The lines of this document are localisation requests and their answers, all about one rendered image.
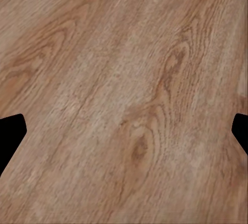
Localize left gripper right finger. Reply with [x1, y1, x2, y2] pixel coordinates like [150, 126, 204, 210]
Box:
[231, 113, 248, 155]

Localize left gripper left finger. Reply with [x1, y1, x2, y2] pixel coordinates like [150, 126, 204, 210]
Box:
[0, 114, 27, 176]

